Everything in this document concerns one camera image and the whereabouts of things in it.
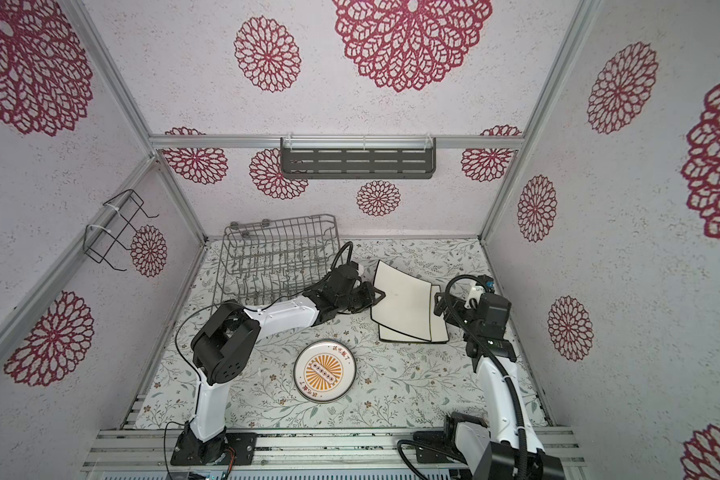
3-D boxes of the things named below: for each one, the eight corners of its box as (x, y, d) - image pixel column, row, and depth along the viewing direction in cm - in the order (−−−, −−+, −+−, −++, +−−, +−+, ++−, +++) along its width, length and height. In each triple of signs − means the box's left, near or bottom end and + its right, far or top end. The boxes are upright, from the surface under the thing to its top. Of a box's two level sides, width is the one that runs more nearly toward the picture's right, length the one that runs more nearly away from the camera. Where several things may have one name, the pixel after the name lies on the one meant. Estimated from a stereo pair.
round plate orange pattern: (291, 401, 83) (289, 397, 80) (299, 344, 93) (297, 339, 91) (356, 401, 83) (355, 397, 80) (356, 344, 93) (356, 339, 91)
